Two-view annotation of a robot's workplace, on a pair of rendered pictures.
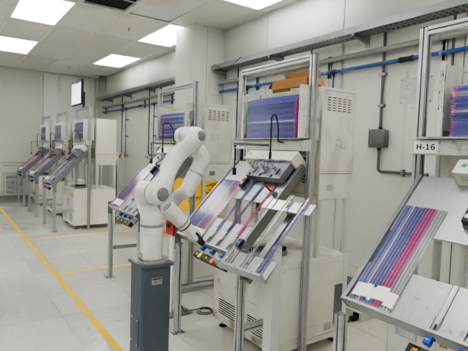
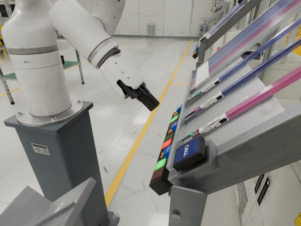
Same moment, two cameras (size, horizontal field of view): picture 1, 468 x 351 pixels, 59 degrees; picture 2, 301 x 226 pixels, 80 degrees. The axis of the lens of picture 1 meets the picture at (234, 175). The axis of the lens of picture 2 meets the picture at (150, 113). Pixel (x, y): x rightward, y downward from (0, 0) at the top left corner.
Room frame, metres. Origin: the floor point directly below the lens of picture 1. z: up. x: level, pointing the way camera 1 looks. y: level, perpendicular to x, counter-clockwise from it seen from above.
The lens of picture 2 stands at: (2.10, -0.16, 0.97)
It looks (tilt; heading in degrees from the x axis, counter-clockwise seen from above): 29 degrees down; 50
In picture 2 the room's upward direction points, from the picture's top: straight up
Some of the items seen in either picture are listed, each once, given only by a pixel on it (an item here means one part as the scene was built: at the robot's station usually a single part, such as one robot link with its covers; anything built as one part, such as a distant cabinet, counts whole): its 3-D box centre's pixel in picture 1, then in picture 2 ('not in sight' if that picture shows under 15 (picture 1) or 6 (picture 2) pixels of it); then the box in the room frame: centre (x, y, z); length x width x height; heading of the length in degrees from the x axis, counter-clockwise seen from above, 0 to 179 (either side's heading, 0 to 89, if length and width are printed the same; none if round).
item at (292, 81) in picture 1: (299, 81); not in sight; (3.06, -0.46, 1.82); 0.68 x 0.30 x 0.20; 35
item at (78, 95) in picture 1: (80, 94); not in sight; (6.67, 2.49, 2.10); 0.58 x 0.14 x 0.41; 35
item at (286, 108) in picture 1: (276, 118); not in sight; (2.80, -0.27, 1.52); 0.51 x 0.13 x 0.27; 35
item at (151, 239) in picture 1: (151, 243); (44, 83); (2.18, 0.43, 0.79); 0.19 x 0.19 x 0.18
